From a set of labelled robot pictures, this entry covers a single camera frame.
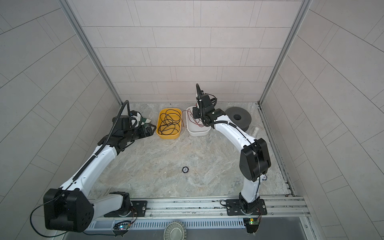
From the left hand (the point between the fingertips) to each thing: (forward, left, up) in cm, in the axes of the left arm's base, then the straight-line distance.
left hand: (154, 126), depth 81 cm
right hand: (+11, -22, +2) cm, 25 cm away
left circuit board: (-43, +8, -14) cm, 46 cm away
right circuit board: (-41, -49, -18) cm, 67 cm away
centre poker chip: (-17, -17, -18) cm, 31 cm away
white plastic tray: (+11, -22, -17) cm, 30 cm away
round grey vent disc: (-45, -14, -17) cm, 50 cm away
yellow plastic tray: (+3, -9, -15) cm, 18 cm away
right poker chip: (-30, -48, +12) cm, 58 cm away
